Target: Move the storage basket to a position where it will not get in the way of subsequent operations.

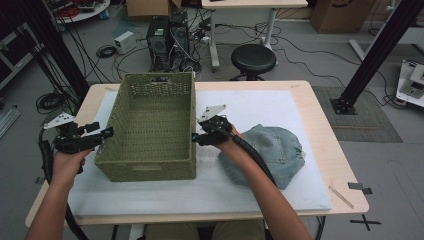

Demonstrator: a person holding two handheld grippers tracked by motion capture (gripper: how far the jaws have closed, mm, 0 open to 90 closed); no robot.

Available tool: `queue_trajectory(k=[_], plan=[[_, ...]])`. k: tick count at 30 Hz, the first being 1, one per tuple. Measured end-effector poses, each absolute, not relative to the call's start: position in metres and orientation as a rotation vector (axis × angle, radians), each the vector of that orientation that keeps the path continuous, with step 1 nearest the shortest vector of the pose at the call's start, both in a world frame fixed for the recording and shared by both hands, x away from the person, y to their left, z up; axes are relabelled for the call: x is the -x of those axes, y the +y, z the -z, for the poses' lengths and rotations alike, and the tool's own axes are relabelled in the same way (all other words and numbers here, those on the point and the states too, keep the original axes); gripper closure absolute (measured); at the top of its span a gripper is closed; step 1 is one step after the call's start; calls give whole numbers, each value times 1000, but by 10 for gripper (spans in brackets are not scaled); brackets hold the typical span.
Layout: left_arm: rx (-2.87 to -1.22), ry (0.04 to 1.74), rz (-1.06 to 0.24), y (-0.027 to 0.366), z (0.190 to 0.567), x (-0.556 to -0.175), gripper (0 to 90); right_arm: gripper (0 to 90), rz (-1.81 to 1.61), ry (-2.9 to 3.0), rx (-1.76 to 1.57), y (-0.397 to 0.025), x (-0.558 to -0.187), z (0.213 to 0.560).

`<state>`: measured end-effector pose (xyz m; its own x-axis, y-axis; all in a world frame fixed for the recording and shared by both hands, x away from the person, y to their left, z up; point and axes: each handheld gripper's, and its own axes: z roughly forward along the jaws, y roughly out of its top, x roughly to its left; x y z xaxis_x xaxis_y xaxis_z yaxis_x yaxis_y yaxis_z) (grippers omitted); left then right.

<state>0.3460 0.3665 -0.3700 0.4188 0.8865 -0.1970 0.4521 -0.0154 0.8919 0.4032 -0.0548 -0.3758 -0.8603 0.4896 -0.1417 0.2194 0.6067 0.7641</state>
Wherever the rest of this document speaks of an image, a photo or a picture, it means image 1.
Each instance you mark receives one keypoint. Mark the white foam mat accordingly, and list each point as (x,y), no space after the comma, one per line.
(233,196)

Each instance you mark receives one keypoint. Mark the black tape strip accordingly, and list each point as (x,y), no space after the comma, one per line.
(358,186)

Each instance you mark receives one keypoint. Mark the black computer tower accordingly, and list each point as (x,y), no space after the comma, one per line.
(156,43)

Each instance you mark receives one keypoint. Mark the black metal beam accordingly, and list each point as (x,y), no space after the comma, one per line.
(376,53)
(56,43)

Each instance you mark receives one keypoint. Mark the small white box device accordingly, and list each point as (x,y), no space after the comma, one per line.
(125,42)

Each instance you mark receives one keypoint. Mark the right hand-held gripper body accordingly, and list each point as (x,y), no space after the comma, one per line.
(216,131)

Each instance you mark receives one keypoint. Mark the grey floor mat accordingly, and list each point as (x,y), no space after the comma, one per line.
(366,128)

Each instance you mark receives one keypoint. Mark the black round stool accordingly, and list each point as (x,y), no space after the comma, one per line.
(253,58)

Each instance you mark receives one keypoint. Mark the person's right hand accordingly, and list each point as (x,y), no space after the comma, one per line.
(230,145)

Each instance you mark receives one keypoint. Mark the round white table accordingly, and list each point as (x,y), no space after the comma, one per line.
(86,15)

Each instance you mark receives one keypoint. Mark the open cardboard box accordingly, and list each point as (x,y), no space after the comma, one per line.
(146,8)

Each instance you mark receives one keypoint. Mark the white desk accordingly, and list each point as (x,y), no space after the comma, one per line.
(253,4)

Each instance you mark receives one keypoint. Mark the thin wooden stick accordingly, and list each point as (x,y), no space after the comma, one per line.
(342,198)

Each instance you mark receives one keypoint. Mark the green woven basket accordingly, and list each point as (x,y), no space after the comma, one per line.
(146,170)

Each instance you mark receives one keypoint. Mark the person's left hand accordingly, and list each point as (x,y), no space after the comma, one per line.
(68,166)

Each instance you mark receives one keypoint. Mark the person's khaki trousers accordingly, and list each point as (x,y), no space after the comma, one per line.
(166,232)

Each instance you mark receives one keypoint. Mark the large cardboard box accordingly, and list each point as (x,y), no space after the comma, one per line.
(340,16)

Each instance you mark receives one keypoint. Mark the metal rail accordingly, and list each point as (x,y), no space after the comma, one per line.
(6,121)

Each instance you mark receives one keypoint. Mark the white machine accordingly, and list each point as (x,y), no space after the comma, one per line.
(410,83)

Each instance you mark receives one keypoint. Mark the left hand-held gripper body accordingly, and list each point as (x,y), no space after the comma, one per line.
(73,143)

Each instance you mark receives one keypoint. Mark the grey metal rack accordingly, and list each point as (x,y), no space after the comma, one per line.
(16,63)

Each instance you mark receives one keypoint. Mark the white desk frame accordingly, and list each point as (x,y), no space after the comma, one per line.
(413,36)

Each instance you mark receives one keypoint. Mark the light blue denim skirt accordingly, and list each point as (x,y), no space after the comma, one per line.
(280,156)

